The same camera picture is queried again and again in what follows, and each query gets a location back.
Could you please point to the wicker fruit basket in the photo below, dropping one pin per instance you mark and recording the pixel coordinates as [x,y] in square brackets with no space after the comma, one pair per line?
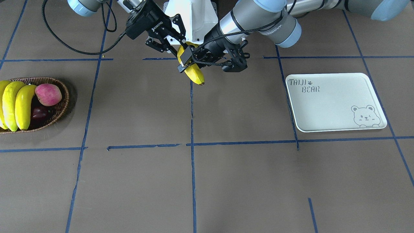
[57,111]

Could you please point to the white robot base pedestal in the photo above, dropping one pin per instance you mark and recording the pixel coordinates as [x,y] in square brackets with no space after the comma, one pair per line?
[198,17]

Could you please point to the dark red apple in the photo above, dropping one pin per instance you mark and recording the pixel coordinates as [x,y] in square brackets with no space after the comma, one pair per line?
[40,113]

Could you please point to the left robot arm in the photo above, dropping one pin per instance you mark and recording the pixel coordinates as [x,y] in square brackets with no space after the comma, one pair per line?
[275,19]

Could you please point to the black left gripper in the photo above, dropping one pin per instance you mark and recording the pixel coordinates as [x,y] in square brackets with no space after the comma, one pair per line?
[215,45]

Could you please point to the pink red apple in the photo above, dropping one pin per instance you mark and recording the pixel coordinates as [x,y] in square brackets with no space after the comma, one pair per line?
[48,94]

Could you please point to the ripe yellow banana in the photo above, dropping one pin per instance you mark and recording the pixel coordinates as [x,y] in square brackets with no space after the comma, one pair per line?
[193,71]

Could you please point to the white bear tray plate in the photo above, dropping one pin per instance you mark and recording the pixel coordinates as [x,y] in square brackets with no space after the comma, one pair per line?
[334,102]

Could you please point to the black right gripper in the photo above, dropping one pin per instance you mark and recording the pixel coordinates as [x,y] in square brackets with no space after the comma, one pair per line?
[156,23]

